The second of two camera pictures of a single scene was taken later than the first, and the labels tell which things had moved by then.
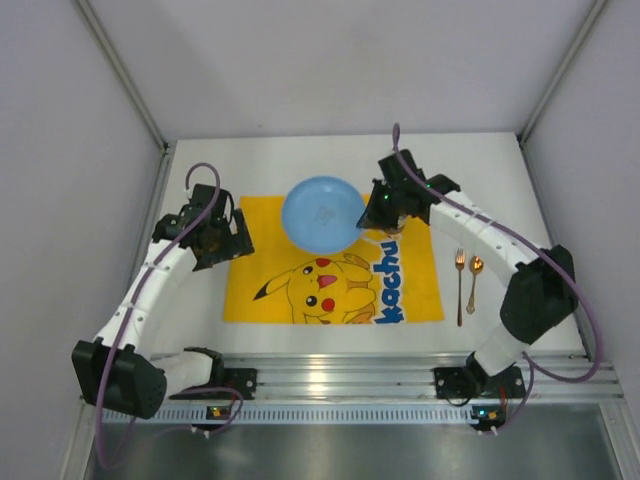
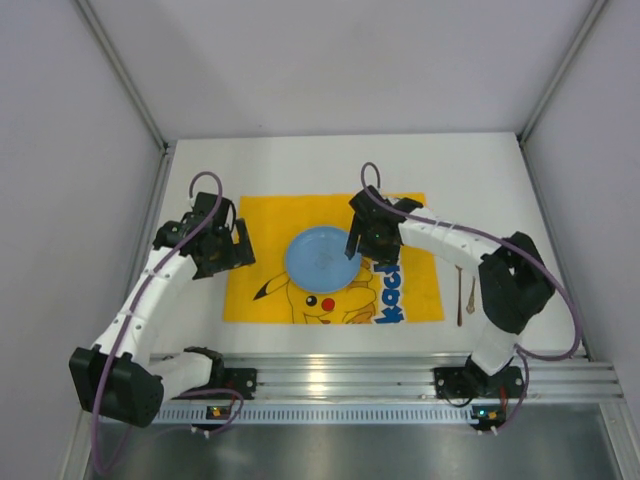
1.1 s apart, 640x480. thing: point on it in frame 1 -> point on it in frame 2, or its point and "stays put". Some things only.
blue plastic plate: x=321 y=214 -> x=316 y=260
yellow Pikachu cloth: x=386 y=278 stays put
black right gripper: x=378 y=209 -> x=368 y=232
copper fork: x=460 y=258 stays put
